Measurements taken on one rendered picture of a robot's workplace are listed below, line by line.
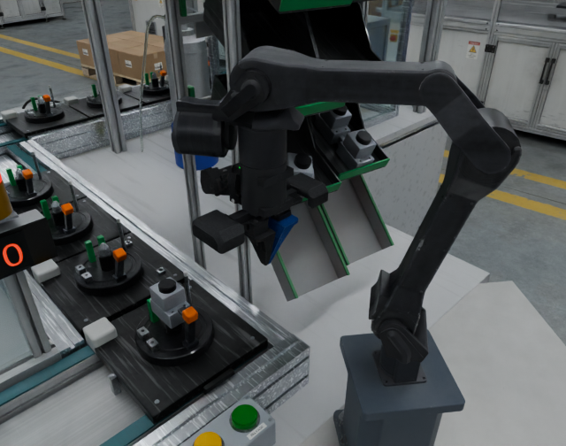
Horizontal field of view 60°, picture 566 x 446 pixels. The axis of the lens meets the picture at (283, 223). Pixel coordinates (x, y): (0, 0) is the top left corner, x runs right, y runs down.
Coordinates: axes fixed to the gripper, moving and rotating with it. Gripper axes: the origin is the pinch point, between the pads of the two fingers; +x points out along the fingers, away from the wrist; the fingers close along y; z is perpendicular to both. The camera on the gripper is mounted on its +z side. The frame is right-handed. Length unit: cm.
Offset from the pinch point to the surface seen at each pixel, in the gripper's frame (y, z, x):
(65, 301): 16, 43, 28
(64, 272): 12, 53, 28
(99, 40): -39, 128, -1
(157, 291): 6.7, 20.3, 16.9
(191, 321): 5.4, 12.6, 19.4
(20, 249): 22.7, 29.0, 4.8
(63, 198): -1, 85, 28
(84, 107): -39, 154, 28
